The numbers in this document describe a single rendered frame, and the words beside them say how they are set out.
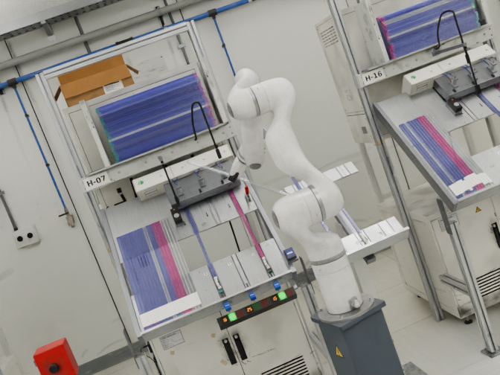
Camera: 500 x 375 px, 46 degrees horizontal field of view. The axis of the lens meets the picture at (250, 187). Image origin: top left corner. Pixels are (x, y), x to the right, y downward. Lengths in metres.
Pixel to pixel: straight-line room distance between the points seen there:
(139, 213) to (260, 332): 0.80
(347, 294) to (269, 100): 0.67
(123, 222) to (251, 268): 0.67
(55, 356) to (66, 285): 1.85
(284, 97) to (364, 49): 1.37
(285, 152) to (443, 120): 1.33
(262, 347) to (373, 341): 1.01
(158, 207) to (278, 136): 1.07
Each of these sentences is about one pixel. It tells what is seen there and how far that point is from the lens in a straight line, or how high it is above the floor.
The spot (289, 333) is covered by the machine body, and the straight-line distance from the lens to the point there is 2.91.
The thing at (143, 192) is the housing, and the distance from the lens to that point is 2.82.
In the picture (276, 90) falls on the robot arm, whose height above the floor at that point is 1.44.
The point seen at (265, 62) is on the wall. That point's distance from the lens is 4.46.
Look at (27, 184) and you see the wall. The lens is 4.41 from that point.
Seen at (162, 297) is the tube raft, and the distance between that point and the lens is 2.54.
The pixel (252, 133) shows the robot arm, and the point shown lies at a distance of 2.25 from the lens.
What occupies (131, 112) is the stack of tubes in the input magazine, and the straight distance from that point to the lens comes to 2.82.
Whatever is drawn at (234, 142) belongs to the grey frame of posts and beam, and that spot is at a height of 1.28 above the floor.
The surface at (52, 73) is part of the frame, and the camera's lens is 2.93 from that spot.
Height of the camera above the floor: 1.44
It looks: 8 degrees down
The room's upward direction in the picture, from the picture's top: 20 degrees counter-clockwise
